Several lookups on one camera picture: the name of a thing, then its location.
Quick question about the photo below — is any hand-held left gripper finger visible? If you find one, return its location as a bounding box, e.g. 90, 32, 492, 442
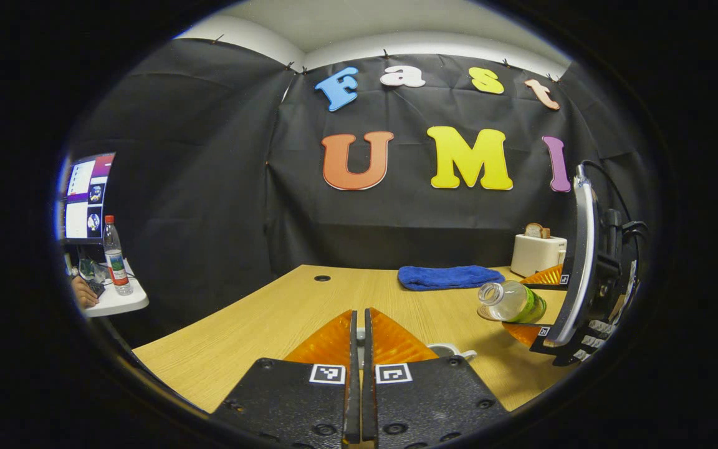
209, 309, 361, 447
362, 307, 510, 448

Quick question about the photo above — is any clear green label water bottle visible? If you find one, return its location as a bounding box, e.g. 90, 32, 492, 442
477, 280, 547, 324

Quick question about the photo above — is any white teacup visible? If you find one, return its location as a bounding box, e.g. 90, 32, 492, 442
426, 342, 478, 362

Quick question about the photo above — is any red cap plastic bottle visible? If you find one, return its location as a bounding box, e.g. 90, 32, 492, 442
103, 215, 134, 296

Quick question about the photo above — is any white toaster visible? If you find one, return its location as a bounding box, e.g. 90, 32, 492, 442
511, 234, 568, 278

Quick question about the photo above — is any blue towel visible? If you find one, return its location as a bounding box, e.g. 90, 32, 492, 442
397, 265, 505, 292

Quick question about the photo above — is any white side table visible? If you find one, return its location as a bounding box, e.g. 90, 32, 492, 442
82, 261, 150, 319

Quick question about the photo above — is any black backdrop cloth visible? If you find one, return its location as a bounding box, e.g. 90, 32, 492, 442
60, 37, 653, 350

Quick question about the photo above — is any computer monitor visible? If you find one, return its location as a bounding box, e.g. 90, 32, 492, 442
62, 152, 116, 244

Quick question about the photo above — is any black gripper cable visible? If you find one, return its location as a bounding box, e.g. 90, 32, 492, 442
580, 160, 649, 238

